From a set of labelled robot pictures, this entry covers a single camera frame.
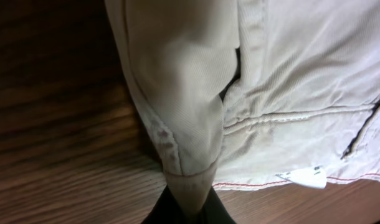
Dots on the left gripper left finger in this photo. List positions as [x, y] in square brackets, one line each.
[165, 211]

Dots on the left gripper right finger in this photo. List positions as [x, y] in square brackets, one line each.
[213, 210]

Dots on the beige cotton shorts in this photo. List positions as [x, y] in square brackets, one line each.
[242, 94]

